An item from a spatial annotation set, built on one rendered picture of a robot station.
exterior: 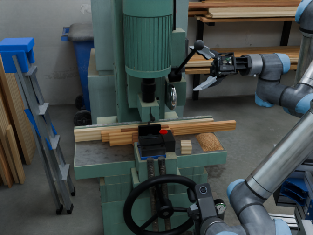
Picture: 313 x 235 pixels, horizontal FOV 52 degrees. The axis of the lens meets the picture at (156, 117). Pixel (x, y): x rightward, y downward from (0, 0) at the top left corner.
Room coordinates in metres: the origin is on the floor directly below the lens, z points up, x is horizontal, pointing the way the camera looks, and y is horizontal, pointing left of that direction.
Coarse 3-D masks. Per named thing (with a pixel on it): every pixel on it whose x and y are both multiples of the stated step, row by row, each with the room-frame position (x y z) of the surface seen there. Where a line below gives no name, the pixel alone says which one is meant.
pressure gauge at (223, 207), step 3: (216, 201) 1.02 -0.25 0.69; (219, 201) 1.02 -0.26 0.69; (222, 201) 1.02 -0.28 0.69; (216, 204) 1.01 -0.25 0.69; (219, 204) 1.01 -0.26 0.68; (222, 204) 1.01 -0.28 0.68; (219, 207) 1.01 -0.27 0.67; (222, 207) 1.02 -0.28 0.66; (225, 207) 1.02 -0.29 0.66; (219, 210) 1.01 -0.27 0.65; (222, 210) 1.02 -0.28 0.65; (225, 210) 1.02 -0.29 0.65; (219, 213) 1.01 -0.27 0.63; (222, 213) 1.01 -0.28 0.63
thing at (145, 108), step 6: (138, 96) 1.23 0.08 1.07; (138, 102) 1.22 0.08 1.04; (144, 102) 1.17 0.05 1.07; (150, 102) 1.17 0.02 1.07; (156, 102) 1.17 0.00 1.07; (138, 108) 1.23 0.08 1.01; (144, 108) 1.13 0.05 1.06; (150, 108) 1.14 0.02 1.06; (156, 108) 1.14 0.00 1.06; (144, 114) 1.13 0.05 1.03; (156, 114) 1.14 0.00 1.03; (144, 120) 1.13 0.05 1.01; (150, 120) 1.14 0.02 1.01; (156, 120) 1.14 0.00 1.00
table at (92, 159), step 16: (80, 144) 1.12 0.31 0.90; (96, 144) 1.12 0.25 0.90; (128, 144) 1.13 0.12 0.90; (176, 144) 1.13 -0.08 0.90; (192, 144) 1.13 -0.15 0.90; (80, 160) 1.01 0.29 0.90; (96, 160) 1.01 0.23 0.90; (112, 160) 1.01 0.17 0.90; (128, 160) 1.01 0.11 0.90; (192, 160) 1.05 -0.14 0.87; (208, 160) 1.07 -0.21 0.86; (224, 160) 1.08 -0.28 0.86; (80, 176) 0.97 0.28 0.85; (96, 176) 0.98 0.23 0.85
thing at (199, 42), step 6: (198, 42) 1.03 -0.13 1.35; (198, 48) 1.03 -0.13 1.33; (192, 54) 1.10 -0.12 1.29; (186, 60) 1.16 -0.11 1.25; (180, 66) 1.23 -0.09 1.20; (174, 72) 1.33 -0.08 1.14; (180, 72) 1.33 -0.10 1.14; (168, 78) 1.36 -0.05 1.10; (174, 78) 1.32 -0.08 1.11; (180, 78) 1.33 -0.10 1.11
